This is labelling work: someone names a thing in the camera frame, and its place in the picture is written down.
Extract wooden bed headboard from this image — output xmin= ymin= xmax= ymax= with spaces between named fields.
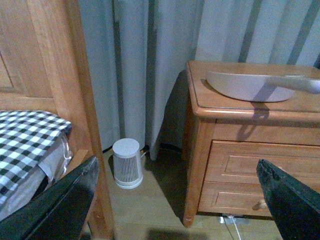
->
xmin=0 ymin=0 xmax=114 ymax=240

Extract plastic wrapped mattress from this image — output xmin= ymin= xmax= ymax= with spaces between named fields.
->
xmin=0 ymin=134 xmax=73 ymax=220

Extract white power strip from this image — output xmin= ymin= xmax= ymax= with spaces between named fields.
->
xmin=218 ymin=216 xmax=248 ymax=225

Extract black white checkered bedsheet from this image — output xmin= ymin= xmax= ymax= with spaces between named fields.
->
xmin=0 ymin=110 xmax=72 ymax=205

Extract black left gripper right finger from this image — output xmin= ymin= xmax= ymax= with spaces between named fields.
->
xmin=256 ymin=159 xmax=320 ymax=240

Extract white cable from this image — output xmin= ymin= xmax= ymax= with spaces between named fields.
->
xmin=226 ymin=216 xmax=243 ymax=240

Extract light blue curtain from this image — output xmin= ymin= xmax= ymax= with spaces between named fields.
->
xmin=78 ymin=0 xmax=320 ymax=159

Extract wooden drawer knob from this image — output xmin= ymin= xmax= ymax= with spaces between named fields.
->
xmin=252 ymin=200 xmax=268 ymax=211

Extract white plastic dustpan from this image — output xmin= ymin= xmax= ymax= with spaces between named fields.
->
xmin=205 ymin=71 xmax=305 ymax=103

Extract white ribbed trash bin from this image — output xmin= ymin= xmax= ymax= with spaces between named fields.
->
xmin=112 ymin=138 xmax=143 ymax=190

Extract wooden nightstand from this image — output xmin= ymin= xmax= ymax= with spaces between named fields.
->
xmin=182 ymin=60 xmax=320 ymax=227

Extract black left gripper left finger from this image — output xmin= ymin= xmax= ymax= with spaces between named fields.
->
xmin=0 ymin=156 xmax=100 ymax=240

